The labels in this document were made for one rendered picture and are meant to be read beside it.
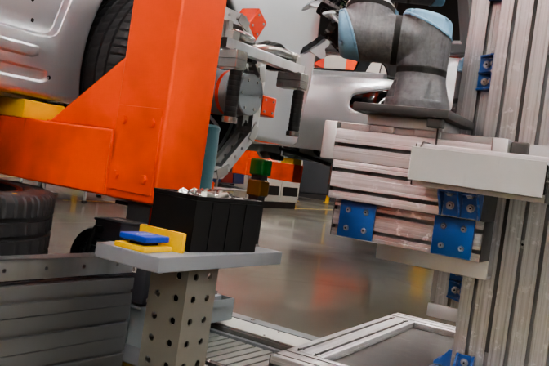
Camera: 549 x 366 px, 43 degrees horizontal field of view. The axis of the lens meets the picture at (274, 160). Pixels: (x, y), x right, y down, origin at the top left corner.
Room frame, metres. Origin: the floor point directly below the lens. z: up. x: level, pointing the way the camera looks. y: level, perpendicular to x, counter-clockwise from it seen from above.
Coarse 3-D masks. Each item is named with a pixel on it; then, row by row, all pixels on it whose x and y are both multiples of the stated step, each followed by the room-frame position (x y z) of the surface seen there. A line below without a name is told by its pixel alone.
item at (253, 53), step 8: (224, 40) 1.93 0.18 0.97; (232, 40) 1.95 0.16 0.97; (224, 48) 1.95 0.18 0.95; (232, 48) 1.95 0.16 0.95; (240, 48) 1.98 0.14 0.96; (248, 48) 2.02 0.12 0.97; (256, 48) 2.05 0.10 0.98; (248, 56) 2.04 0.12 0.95; (256, 56) 2.05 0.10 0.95; (264, 56) 2.08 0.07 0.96; (272, 56) 2.12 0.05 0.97; (272, 64) 2.13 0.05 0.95; (280, 64) 2.16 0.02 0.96; (288, 64) 2.20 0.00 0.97; (296, 64) 2.23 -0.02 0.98
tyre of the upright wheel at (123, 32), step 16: (112, 0) 2.14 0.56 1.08; (128, 0) 2.11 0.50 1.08; (96, 16) 2.11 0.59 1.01; (112, 16) 2.07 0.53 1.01; (128, 16) 2.04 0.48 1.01; (96, 32) 2.08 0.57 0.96; (112, 32) 2.03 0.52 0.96; (128, 32) 2.00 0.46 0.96; (96, 48) 2.04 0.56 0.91; (112, 48) 2.01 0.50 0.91; (96, 64) 2.04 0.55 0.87; (112, 64) 2.00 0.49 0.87; (80, 80) 2.07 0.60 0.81; (96, 80) 2.03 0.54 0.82; (224, 144) 2.43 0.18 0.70
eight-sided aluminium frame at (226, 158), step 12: (228, 12) 2.22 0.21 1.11; (240, 24) 2.28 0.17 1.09; (252, 36) 2.35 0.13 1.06; (252, 72) 2.41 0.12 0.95; (264, 72) 2.42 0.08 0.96; (264, 84) 2.43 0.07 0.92; (240, 120) 2.43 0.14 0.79; (252, 120) 2.40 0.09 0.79; (240, 132) 2.42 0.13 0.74; (252, 132) 2.41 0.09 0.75; (228, 144) 2.38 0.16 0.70; (240, 144) 2.36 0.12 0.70; (216, 156) 2.34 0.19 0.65; (228, 156) 2.32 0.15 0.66; (240, 156) 2.37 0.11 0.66; (216, 168) 2.27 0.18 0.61; (228, 168) 2.32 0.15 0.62
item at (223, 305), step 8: (216, 296) 2.47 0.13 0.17; (224, 296) 2.49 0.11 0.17; (216, 304) 2.39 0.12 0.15; (224, 304) 2.43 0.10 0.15; (232, 304) 2.47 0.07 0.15; (216, 312) 2.40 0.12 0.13; (224, 312) 2.43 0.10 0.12; (232, 312) 2.47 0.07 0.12; (216, 320) 2.40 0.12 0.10; (224, 320) 2.44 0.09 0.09
